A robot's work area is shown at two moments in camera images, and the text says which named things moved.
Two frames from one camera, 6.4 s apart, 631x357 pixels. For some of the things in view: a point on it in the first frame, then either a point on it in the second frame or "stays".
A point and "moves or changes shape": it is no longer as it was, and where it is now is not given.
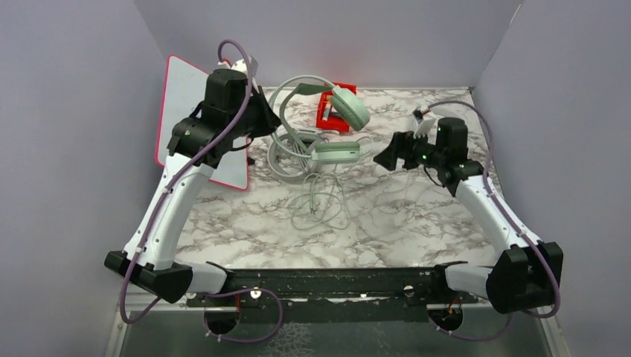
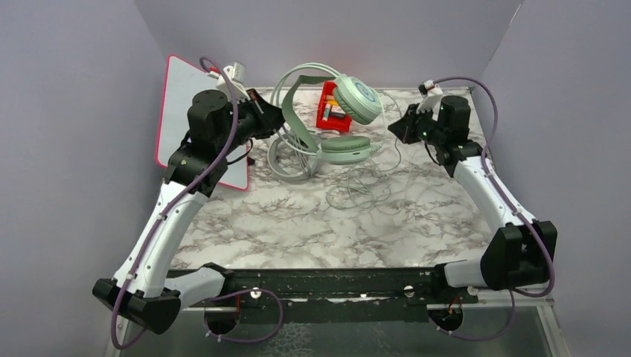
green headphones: (349, 109) moves or changes shape
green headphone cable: (325, 202) → (364, 188)
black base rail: (332, 295) stays
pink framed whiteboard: (184, 88) stays
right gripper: (401, 146) → (403, 128)
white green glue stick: (326, 111) stays
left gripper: (270, 120) stays
